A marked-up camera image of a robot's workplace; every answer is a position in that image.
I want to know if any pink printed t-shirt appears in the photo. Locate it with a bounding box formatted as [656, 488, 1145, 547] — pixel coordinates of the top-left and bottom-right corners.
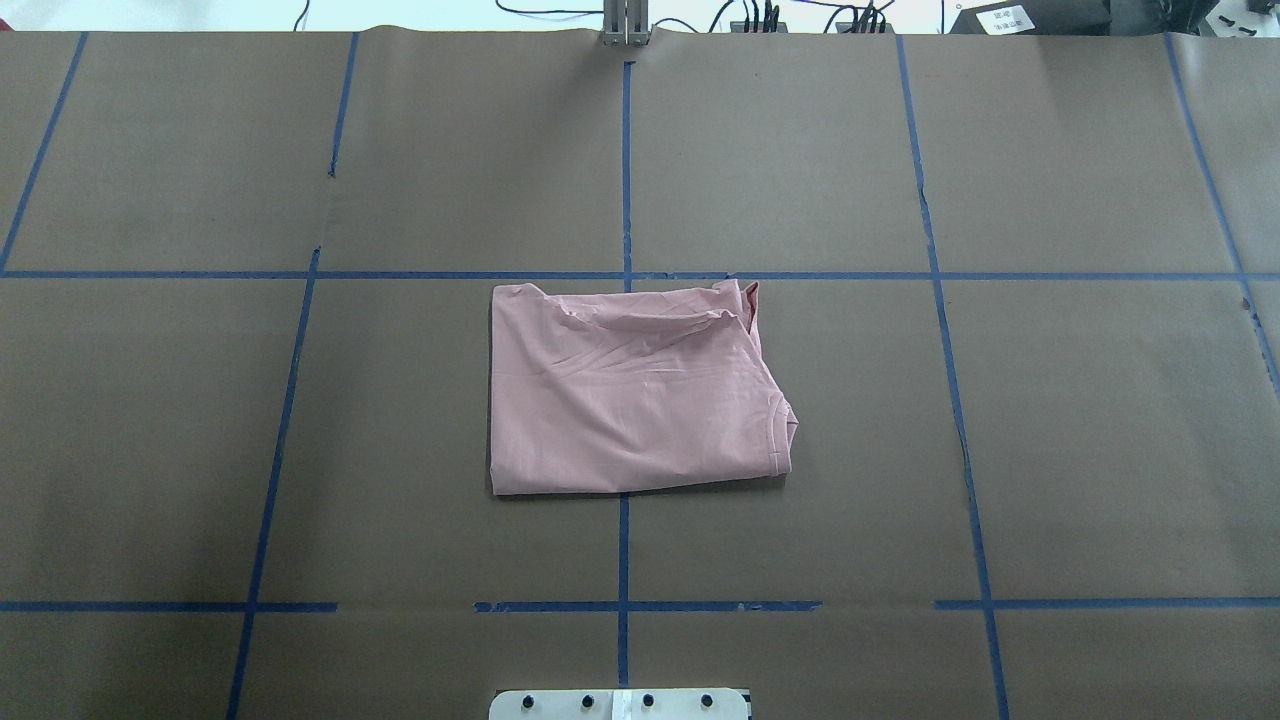
[489, 279, 799, 496]

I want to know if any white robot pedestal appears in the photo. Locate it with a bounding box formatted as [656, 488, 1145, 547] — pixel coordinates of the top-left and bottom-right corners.
[488, 687, 753, 719]

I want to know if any aluminium frame post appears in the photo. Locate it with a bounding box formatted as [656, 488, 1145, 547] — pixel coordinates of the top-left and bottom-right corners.
[600, 0, 652, 47]

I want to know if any black power box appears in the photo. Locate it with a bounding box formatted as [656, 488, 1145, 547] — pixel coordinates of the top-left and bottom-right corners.
[945, 1, 1112, 37]

